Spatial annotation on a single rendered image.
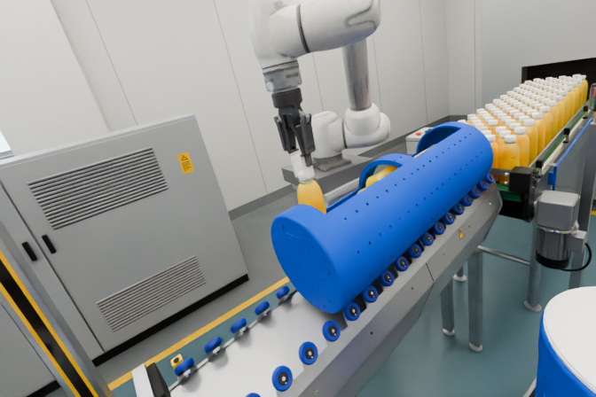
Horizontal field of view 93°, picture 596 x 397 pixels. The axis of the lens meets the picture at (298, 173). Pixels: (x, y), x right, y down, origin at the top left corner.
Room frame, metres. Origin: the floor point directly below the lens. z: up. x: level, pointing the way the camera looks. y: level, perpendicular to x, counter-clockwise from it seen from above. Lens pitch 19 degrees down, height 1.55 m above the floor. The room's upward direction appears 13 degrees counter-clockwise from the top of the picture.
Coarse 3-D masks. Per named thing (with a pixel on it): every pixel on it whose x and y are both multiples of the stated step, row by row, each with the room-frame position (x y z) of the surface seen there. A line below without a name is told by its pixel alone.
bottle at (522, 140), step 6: (516, 132) 1.18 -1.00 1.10; (522, 132) 1.17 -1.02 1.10; (516, 138) 1.17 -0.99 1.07; (522, 138) 1.15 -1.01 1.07; (528, 138) 1.15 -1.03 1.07; (522, 144) 1.15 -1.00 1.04; (528, 144) 1.15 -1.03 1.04; (522, 150) 1.15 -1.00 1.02; (528, 150) 1.15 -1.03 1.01; (522, 156) 1.15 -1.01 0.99; (528, 156) 1.15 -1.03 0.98; (522, 162) 1.15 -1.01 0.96; (528, 162) 1.15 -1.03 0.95
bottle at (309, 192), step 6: (312, 180) 0.73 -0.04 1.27; (300, 186) 0.72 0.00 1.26; (306, 186) 0.71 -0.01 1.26; (312, 186) 0.71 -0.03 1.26; (318, 186) 0.72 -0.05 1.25; (300, 192) 0.71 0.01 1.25; (306, 192) 0.70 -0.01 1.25; (312, 192) 0.70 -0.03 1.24; (318, 192) 0.71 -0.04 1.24; (300, 198) 0.71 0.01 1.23; (306, 198) 0.70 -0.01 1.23; (312, 198) 0.69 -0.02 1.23; (318, 198) 0.70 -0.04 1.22; (306, 204) 0.70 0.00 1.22; (312, 204) 0.69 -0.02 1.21; (318, 204) 0.70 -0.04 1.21; (324, 204) 0.72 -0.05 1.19; (324, 210) 0.71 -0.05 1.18
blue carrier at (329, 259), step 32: (448, 128) 1.12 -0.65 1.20; (384, 160) 0.85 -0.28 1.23; (416, 160) 0.82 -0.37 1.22; (448, 160) 0.85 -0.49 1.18; (480, 160) 0.93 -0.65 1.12; (352, 192) 0.93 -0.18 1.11; (384, 192) 0.69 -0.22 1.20; (416, 192) 0.71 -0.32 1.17; (448, 192) 0.78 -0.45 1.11; (288, 224) 0.62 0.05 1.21; (320, 224) 0.58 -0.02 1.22; (352, 224) 0.59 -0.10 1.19; (384, 224) 0.61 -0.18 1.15; (416, 224) 0.67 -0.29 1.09; (288, 256) 0.66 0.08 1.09; (320, 256) 0.54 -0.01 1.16; (352, 256) 0.53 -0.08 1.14; (384, 256) 0.58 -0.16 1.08; (320, 288) 0.56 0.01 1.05; (352, 288) 0.51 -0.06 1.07
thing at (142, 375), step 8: (144, 368) 0.42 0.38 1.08; (152, 368) 0.42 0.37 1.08; (136, 376) 0.41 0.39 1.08; (144, 376) 0.40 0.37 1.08; (152, 376) 0.41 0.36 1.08; (160, 376) 0.41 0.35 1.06; (136, 384) 0.39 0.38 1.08; (144, 384) 0.39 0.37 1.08; (152, 384) 0.39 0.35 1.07; (160, 384) 0.39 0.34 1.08; (136, 392) 0.38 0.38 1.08; (144, 392) 0.37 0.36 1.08; (152, 392) 0.37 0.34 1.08; (160, 392) 0.37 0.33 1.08; (168, 392) 0.40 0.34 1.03
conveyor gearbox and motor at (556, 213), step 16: (544, 192) 1.03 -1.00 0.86; (560, 192) 1.00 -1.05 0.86; (544, 208) 0.97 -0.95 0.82; (560, 208) 0.93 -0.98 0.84; (576, 208) 0.94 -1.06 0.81; (544, 224) 0.97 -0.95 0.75; (560, 224) 0.93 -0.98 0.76; (576, 224) 0.94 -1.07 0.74; (544, 240) 0.97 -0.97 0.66; (560, 240) 0.93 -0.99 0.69; (576, 240) 0.90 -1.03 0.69; (544, 256) 0.97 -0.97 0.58; (560, 256) 0.93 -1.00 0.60
